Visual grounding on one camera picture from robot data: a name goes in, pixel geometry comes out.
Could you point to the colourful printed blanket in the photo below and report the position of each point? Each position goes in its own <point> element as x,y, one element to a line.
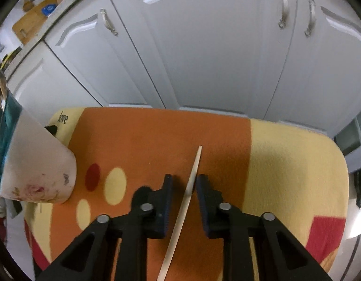
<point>168,137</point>

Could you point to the white floral cup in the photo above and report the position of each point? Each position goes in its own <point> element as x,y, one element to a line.
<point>37,158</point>

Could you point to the white sliding glass door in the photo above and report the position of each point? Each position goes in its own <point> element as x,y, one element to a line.
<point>353,134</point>

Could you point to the white cabinet door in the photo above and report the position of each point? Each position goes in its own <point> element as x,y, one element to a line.
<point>110,64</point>
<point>212,64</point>
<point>329,79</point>
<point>51,87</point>

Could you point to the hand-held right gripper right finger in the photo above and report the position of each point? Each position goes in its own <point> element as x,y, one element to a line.
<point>202,205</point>

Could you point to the pale wooden chopstick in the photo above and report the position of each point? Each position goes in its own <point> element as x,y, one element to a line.
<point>192,181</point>

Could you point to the wooden cutting board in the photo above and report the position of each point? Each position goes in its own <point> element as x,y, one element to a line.
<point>28,23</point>

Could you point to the blue and white packet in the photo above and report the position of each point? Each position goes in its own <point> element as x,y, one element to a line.
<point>48,9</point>

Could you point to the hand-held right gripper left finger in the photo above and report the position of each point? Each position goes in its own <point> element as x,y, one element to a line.
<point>167,205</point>

